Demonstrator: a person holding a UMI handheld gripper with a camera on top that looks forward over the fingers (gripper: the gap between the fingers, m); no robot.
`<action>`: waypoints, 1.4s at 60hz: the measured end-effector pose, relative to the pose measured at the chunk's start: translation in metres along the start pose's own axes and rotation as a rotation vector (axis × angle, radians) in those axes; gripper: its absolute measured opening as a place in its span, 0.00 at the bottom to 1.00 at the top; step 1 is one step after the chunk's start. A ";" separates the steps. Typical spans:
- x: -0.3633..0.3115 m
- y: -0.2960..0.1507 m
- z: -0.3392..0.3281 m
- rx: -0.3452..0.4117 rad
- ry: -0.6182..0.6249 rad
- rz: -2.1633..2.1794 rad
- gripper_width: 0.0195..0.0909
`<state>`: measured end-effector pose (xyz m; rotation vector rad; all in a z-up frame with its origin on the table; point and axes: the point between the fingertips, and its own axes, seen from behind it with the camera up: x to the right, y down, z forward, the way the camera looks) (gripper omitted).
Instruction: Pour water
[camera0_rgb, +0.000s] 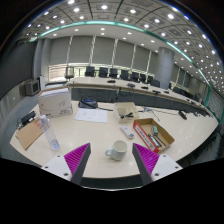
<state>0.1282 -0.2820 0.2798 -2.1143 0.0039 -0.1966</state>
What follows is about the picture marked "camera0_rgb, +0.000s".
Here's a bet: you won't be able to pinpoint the open brown box red side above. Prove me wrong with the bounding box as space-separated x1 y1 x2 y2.
132 117 176 155

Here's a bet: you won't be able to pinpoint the large white cardboard box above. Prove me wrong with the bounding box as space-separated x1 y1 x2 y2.
37 86 74 119

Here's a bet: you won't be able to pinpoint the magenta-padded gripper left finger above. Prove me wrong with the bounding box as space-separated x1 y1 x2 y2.
41 142 92 186

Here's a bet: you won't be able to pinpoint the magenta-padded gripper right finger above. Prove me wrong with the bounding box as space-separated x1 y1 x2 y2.
131 142 184 186

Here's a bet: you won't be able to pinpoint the small open white box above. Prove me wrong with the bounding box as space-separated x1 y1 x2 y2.
112 101 141 125

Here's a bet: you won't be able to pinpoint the small grey monitor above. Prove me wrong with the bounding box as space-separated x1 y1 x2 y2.
24 78 42 97

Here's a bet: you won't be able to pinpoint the white paper sheet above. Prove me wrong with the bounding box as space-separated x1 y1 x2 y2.
73 107 109 124

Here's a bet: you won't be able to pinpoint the recessed ceiling lights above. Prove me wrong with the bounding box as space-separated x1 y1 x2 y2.
19 0 224 88

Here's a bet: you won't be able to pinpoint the white ceramic mug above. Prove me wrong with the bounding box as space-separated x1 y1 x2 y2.
105 139 129 162

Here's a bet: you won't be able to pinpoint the clear plastic water bottle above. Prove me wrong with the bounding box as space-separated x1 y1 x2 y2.
39 114 61 151

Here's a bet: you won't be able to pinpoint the row of black office chairs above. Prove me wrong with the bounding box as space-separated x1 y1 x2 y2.
64 65 162 89

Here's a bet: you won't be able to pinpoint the white remote control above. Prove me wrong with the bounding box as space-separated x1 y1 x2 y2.
119 124 136 140

